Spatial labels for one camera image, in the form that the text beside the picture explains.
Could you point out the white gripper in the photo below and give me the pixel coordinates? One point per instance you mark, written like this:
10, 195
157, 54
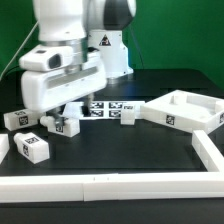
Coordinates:
42, 92

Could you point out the white square table top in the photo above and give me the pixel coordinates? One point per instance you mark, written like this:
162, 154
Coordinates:
185, 111

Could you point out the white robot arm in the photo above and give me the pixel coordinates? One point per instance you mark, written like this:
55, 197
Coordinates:
80, 49

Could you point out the white marker tag sheet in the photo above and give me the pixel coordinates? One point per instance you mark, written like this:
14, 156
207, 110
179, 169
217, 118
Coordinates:
100, 109

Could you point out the white U-shaped fence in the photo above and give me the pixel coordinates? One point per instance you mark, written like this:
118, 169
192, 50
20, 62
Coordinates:
207, 184

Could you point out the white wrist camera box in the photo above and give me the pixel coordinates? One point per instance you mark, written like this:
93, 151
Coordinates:
46, 58

